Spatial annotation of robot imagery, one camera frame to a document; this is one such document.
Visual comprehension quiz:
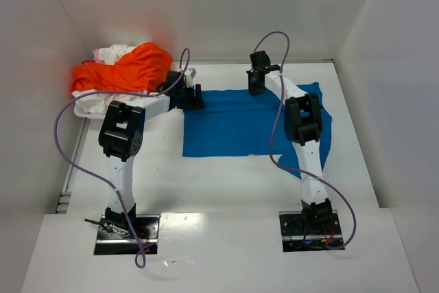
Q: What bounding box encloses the blue t shirt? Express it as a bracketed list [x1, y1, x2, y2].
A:
[182, 82, 332, 168]

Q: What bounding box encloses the orange t shirt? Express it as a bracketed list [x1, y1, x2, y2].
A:
[70, 43, 173, 92]

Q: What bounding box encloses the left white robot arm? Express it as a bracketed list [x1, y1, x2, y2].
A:
[98, 68, 204, 233]

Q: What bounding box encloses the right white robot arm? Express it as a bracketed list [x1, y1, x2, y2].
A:
[247, 51, 332, 234]

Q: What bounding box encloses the white t shirt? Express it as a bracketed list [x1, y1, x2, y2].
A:
[76, 45, 141, 115]

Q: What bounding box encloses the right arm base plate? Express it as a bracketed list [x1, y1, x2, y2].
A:
[278, 211, 344, 253]

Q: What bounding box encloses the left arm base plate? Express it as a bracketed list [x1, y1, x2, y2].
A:
[93, 215, 160, 255]

